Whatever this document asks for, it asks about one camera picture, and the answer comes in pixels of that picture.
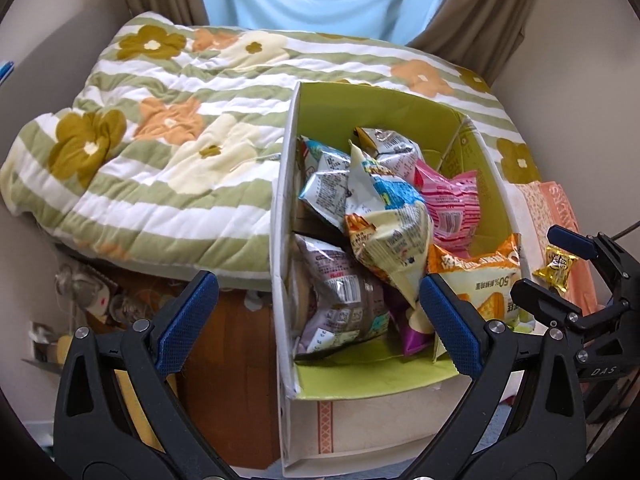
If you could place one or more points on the green cardboard box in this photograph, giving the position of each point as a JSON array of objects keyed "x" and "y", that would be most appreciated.
[{"x": 380, "y": 105}]

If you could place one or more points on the pile of snack packets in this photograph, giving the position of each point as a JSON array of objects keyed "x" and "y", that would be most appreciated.
[{"x": 390, "y": 240}]

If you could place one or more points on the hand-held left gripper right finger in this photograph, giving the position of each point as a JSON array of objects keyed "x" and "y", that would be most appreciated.
[{"x": 450, "y": 322}]

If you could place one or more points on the grey bed headboard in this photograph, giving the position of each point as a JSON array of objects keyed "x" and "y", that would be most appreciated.
[{"x": 70, "y": 27}]

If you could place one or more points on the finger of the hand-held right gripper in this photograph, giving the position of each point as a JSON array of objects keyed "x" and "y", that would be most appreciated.
[
  {"x": 542, "y": 297},
  {"x": 570, "y": 237}
]

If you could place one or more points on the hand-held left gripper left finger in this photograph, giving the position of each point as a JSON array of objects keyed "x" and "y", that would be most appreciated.
[{"x": 187, "y": 322}]

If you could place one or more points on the clear glassware cluster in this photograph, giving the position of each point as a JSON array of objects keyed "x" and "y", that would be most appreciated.
[{"x": 125, "y": 305}]

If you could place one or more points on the brown right curtain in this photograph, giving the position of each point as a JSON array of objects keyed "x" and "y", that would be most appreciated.
[{"x": 480, "y": 10}]

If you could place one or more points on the blue and white item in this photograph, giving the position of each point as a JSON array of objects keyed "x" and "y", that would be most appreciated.
[{"x": 5, "y": 71}]

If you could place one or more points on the beige patterned table cloth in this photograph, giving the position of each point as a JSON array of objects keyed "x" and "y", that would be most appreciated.
[{"x": 375, "y": 430}]

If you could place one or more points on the gold candy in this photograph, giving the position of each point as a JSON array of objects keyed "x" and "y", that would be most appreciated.
[{"x": 557, "y": 265}]

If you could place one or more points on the large peach printed bag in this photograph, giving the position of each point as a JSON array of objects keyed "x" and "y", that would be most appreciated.
[{"x": 545, "y": 210}]

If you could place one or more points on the floral striped blanket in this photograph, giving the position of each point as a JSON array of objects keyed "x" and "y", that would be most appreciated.
[{"x": 150, "y": 185}]

